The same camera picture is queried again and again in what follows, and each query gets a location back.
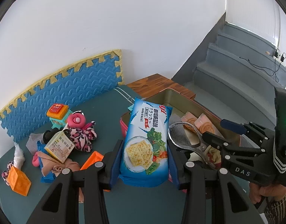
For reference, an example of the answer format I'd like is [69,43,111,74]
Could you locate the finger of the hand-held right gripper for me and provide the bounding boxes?
[202,132,265,166]
[220,119,274,143]

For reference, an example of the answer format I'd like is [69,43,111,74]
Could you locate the teal orange toy cube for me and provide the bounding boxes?
[46,103,72,131]

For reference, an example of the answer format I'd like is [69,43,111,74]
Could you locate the pink orange snack packet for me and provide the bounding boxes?
[182,112,202,131]
[194,113,224,138]

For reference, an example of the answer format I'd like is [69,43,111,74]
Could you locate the beige stockings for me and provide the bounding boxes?
[38,151,85,203]

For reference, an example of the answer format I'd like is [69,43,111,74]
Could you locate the clear plastic bag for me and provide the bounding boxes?
[13,142,25,168]

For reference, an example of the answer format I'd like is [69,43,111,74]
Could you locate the black cable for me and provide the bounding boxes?
[240,49,286,82]

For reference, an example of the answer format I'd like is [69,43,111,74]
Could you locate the blue cracker packet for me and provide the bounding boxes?
[119,97,173,187]

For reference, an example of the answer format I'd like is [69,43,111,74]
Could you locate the small pink toy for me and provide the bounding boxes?
[32,152,41,167]

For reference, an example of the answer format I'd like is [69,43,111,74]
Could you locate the yellow green medicine box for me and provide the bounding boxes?
[44,131,76,164]

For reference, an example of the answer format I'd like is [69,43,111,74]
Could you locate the blue yellow foam puzzle mat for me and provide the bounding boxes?
[0,49,123,143]

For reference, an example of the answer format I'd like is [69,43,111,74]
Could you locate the large orange embossed cube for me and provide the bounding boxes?
[80,151,105,171]

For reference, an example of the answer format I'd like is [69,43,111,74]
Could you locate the grey staircase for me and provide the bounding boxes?
[172,16,286,131]

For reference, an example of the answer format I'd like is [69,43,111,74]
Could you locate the red cardboard box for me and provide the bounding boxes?
[120,88,245,193]

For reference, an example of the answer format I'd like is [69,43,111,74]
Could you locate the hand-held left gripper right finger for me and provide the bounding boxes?
[167,142,260,224]

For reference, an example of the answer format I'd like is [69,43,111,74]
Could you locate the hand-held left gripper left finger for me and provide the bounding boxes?
[26,139,123,224]

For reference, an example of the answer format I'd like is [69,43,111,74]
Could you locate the pink round toy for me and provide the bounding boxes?
[66,112,87,129]

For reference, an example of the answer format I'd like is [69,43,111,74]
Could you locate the blue textured pouch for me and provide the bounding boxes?
[37,143,57,183]

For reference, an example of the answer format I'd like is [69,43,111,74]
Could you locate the pink leopard plush toy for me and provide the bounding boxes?
[68,121,97,153]

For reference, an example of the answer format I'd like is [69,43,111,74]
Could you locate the person's right forearm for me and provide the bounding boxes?
[262,187,286,224]

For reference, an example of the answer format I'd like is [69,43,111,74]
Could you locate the person's right hand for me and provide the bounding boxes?
[249,182,286,204]

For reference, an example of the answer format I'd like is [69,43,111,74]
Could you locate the small orange embossed cube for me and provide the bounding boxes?
[6,166,32,196]

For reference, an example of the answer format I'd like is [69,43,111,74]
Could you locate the wooden table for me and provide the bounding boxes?
[126,73,197,101]

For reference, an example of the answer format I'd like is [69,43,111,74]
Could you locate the grey sock with black cuff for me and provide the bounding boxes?
[26,131,56,152]

